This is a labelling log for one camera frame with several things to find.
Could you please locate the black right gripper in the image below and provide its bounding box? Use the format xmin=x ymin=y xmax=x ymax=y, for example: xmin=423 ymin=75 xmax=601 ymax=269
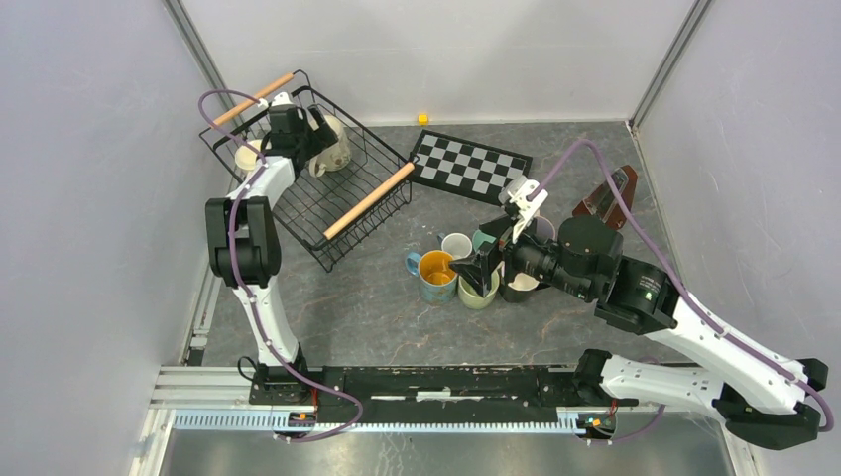
xmin=448 ymin=209 xmax=595 ymax=300

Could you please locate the small green teacup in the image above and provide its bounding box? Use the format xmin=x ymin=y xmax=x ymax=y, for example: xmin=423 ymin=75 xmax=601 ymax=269
xmin=471 ymin=230 xmax=495 ymax=252

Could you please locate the cream mug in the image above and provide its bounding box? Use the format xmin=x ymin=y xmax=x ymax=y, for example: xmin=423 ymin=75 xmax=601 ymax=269
xmin=308 ymin=115 xmax=351 ymax=178
xmin=234 ymin=139 xmax=262 ymax=174

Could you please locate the grey blue mug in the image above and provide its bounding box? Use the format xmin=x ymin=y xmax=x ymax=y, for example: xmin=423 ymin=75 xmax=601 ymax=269
xmin=437 ymin=233 xmax=474 ymax=260

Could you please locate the light green mug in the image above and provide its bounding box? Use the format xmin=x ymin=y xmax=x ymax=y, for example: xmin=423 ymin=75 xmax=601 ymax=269
xmin=457 ymin=272 xmax=500 ymax=310

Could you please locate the glossy black mug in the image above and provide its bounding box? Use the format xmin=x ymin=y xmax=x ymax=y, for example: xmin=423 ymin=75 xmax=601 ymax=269
xmin=500 ymin=273 xmax=549 ymax=303

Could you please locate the blue bottomed mug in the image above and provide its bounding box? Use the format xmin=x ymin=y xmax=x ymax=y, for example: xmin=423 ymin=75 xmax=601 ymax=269
xmin=405 ymin=250 xmax=457 ymax=305

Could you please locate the pink iridescent mug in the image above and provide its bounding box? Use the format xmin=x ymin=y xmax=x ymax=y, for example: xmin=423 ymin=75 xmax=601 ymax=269
xmin=534 ymin=216 xmax=556 ymax=242

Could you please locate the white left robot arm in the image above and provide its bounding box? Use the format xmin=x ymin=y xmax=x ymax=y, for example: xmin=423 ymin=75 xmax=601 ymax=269
xmin=205 ymin=101 xmax=343 ymax=405

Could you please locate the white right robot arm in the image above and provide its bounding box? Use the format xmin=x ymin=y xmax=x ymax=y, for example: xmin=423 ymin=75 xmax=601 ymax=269
xmin=450 ymin=215 xmax=834 ymax=450

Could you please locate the black white chessboard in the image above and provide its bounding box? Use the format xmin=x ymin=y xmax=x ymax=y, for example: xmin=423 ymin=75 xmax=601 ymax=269
xmin=410 ymin=130 xmax=533 ymax=206

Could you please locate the brown wooden metronome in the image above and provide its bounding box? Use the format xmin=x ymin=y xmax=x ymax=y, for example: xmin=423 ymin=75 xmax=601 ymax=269
xmin=572 ymin=165 xmax=639 ymax=230

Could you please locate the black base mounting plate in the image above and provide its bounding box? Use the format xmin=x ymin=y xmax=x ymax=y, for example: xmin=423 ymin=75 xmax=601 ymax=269
xmin=249 ymin=365 xmax=614 ymax=424

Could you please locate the black wire dish rack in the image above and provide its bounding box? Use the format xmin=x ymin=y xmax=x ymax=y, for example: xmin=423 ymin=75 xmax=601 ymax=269
xmin=209 ymin=85 xmax=411 ymax=271

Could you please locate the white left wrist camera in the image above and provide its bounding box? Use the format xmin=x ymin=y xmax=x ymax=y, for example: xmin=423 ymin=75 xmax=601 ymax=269
xmin=256 ymin=91 xmax=295 ymax=109

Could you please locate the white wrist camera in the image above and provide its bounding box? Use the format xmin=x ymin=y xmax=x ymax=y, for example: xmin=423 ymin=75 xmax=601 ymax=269
xmin=498 ymin=176 xmax=548 ymax=243
xmin=256 ymin=91 xmax=295 ymax=109

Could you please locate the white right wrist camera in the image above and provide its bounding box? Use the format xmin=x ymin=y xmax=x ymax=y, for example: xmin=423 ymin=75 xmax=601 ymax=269
xmin=498 ymin=176 xmax=548 ymax=243

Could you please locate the left wooden rack handle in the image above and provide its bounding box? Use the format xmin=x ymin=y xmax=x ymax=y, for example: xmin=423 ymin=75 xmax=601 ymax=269
xmin=206 ymin=72 xmax=295 ymax=127

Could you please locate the wooden rack handle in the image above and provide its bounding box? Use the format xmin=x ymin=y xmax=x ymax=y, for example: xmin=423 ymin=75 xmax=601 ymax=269
xmin=206 ymin=72 xmax=295 ymax=127
xmin=323 ymin=162 xmax=416 ymax=240

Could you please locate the right wooden rack handle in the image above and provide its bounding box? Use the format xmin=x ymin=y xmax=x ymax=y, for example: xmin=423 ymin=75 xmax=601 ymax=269
xmin=323 ymin=162 xmax=416 ymax=240

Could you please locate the aluminium rail frame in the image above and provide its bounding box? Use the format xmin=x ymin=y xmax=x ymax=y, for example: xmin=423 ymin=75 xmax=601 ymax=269
xmin=147 ymin=248 xmax=735 ymax=475

